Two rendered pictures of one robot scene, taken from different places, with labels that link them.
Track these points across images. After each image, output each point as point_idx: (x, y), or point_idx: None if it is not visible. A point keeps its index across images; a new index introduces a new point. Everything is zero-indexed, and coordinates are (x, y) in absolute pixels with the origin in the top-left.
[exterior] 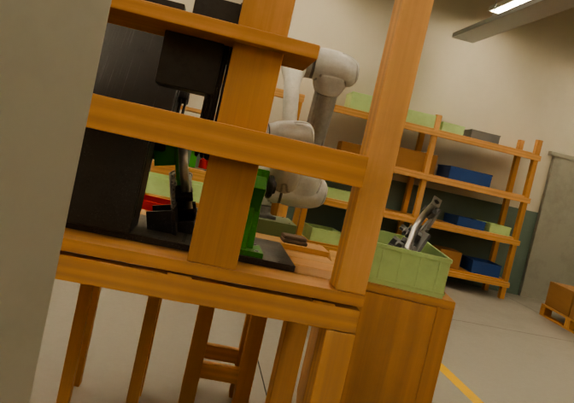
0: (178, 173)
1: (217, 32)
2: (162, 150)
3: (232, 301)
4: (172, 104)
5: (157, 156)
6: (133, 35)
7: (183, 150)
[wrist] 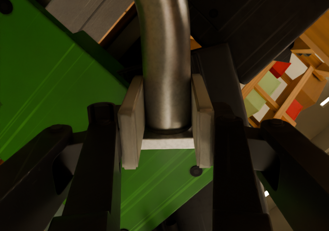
0: None
1: None
2: (121, 69)
3: None
4: (261, 192)
5: (105, 54)
6: None
7: None
